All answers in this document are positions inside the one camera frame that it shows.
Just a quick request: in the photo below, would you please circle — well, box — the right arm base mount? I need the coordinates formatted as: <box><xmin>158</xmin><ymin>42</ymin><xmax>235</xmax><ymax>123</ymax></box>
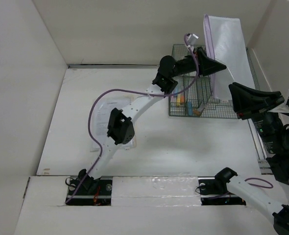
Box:
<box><xmin>195</xmin><ymin>177</ymin><xmax>246</xmax><ymax>206</ymax></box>

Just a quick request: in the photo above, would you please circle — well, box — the blue correction tape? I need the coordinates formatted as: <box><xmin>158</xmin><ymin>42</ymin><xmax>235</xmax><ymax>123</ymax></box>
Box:
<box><xmin>187</xmin><ymin>101</ymin><xmax>193</xmax><ymax>116</ymax></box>

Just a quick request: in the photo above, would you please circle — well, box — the green wire desk organizer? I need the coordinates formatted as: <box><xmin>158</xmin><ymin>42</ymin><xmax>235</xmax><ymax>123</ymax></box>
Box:
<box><xmin>168</xmin><ymin>44</ymin><xmax>260</xmax><ymax>119</ymax></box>

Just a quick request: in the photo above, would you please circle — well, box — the clear mesh pouch purple zipper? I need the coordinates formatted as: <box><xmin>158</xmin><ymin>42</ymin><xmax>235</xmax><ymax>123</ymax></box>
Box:
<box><xmin>203</xmin><ymin>15</ymin><xmax>254</xmax><ymax>100</ymax></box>

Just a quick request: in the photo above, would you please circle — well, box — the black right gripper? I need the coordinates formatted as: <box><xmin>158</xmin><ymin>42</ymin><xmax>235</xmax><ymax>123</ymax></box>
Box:
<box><xmin>228</xmin><ymin>79</ymin><xmax>285</xmax><ymax>152</ymax></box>

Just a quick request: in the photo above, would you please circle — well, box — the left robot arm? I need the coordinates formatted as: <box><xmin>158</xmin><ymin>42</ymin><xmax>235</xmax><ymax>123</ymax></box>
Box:
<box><xmin>77</xmin><ymin>47</ymin><xmax>227</xmax><ymax>194</ymax></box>

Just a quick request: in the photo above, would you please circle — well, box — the clear mesh pouch beige zipper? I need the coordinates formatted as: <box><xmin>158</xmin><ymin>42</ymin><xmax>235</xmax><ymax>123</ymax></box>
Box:
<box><xmin>90</xmin><ymin>96</ymin><xmax>136</xmax><ymax>152</ymax></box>

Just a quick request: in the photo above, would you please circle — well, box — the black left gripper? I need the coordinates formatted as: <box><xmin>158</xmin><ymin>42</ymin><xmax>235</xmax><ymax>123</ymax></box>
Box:
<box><xmin>169</xmin><ymin>46</ymin><xmax>224</xmax><ymax>78</ymax></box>

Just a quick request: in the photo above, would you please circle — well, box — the orange correction tape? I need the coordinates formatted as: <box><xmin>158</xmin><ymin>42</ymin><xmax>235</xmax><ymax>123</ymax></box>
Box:
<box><xmin>193</xmin><ymin>109</ymin><xmax>202</xmax><ymax>117</ymax></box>

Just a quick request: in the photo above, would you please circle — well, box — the yellow highlighter pen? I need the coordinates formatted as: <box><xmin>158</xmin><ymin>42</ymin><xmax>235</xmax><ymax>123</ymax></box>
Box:
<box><xmin>176</xmin><ymin>95</ymin><xmax>184</xmax><ymax>106</ymax></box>

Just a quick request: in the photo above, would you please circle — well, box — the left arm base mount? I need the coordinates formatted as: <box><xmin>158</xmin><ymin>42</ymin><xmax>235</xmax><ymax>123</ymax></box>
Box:
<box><xmin>65</xmin><ymin>177</ymin><xmax>113</xmax><ymax>206</ymax></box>

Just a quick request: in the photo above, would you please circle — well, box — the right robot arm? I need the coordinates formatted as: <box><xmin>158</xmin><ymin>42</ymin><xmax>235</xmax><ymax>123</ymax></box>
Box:
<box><xmin>214</xmin><ymin>82</ymin><xmax>289</xmax><ymax>235</ymax></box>

